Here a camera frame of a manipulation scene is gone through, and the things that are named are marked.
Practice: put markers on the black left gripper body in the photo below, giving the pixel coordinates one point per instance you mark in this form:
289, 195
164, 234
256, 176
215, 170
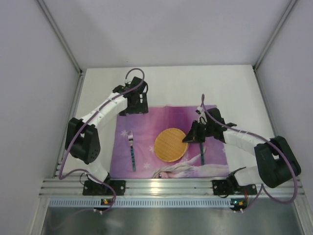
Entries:
136, 107

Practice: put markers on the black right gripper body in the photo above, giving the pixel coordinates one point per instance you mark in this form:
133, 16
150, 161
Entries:
198, 132

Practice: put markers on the spoon with teal handle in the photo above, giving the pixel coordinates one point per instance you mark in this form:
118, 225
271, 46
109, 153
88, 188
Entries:
202, 153

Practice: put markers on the round wooden plate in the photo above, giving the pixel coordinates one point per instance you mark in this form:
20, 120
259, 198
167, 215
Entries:
168, 145

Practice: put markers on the fork with teal handle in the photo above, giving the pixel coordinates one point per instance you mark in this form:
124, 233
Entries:
131, 141

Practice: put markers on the purple Frozen placemat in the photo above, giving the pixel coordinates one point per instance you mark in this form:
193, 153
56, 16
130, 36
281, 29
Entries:
145, 129

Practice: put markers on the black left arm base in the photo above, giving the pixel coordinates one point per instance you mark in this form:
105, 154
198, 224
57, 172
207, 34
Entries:
92, 188

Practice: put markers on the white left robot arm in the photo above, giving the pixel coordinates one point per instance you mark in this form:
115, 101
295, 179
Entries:
82, 138

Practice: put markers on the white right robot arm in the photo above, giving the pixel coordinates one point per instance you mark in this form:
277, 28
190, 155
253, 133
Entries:
275, 161

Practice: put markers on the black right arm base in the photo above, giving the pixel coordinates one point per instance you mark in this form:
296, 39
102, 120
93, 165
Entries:
229, 186

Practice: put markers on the aluminium mounting rail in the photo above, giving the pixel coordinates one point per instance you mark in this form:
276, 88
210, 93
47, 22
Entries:
72, 186

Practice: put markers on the left aluminium frame post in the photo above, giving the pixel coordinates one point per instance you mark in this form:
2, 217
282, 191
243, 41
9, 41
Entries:
60, 37

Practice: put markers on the aluminium frame post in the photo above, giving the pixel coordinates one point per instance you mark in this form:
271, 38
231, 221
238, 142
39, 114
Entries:
286, 13
60, 37

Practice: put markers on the white slotted cable duct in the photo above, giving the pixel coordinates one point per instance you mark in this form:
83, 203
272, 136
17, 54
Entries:
148, 203

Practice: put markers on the right aluminium frame post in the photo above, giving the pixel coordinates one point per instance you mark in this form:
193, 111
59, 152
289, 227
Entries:
286, 13

